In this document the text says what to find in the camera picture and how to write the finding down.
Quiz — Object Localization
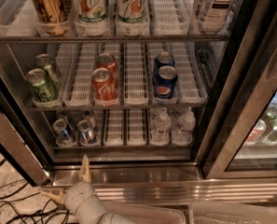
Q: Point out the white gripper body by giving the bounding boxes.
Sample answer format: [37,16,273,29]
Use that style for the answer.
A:
[65,181,96,214]

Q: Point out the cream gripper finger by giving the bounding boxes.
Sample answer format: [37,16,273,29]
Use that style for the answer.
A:
[39,189,65,204]
[79,155,91,182]

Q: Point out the redbull can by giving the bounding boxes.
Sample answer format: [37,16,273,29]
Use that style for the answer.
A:
[81,109,97,127]
[52,119,75,145]
[56,110,69,120]
[77,119,96,145]

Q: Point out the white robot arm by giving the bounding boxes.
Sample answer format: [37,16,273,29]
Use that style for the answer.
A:
[39,155,135,224]

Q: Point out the front coca cola can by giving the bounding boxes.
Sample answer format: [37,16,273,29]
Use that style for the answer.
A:
[91,67,118,102]

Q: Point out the coca cola can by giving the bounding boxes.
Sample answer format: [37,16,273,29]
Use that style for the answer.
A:
[97,52,118,78]
[91,67,118,102]

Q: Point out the front green soda can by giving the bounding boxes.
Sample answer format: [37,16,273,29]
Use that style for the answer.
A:
[26,68,58,103]

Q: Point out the green soda can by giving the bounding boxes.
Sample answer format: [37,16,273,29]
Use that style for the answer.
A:
[35,53,62,90]
[26,68,58,103]

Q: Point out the rear coca cola can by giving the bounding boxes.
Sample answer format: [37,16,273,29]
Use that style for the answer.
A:
[97,52,118,78]

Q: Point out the rear green soda can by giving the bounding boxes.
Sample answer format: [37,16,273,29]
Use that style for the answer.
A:
[35,53,62,90]

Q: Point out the front pepsi can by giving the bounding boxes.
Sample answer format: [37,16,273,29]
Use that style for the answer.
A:
[155,65,178,99]

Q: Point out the pepsi can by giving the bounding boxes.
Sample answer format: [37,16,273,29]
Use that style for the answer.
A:
[155,65,178,99]
[153,50,174,76]

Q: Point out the rear pepsi can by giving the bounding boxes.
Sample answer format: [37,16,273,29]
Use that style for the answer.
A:
[153,50,174,76]

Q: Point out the gold tall drink can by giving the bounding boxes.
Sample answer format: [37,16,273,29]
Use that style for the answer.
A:
[33,0,72,35]

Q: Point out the red can behind glass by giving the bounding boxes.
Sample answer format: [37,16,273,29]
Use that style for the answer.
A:
[244,119,267,145]

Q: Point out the left clear plastic bin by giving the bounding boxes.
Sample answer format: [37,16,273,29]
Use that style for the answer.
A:
[104,203,187,224]

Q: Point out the clear plastic bin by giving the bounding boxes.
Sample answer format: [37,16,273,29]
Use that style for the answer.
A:
[188,202,277,224]
[104,203,187,224]

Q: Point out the left water bottle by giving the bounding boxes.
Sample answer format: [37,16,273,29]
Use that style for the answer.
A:
[151,111,171,146]

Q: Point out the water bottle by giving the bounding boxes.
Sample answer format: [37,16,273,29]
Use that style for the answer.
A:
[151,111,171,146]
[173,110,196,146]

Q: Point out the right water bottle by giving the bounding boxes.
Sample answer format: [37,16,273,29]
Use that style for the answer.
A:
[173,110,196,146]

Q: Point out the right clear plastic bin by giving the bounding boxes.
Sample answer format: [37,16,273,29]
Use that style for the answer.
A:
[188,202,277,224]

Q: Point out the green bottle behind glass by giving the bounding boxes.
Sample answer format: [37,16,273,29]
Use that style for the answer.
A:
[262,105,277,146]

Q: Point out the teas tea bottle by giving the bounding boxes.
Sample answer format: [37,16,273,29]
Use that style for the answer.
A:
[193,0,233,35]

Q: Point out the black floor cables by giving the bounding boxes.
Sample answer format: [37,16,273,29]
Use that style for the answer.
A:
[0,159,80,224]

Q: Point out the middle wire shelf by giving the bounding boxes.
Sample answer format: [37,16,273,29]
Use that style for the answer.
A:
[31,104,205,111]

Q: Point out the wire shelf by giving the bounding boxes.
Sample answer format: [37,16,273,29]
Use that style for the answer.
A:
[31,104,205,111]
[0,35,230,44]

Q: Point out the top wire shelf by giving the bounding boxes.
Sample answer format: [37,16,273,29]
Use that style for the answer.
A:
[0,35,230,44]

